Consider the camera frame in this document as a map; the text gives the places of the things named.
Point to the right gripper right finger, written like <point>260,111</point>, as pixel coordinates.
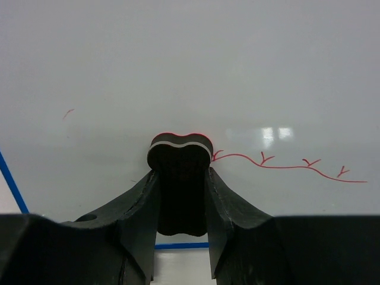
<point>249,246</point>

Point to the black whiteboard eraser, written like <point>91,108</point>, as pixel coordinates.
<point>181,162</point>

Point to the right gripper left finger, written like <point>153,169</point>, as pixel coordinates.
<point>113,244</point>

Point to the blue framed small whiteboard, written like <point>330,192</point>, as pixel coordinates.
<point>287,91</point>

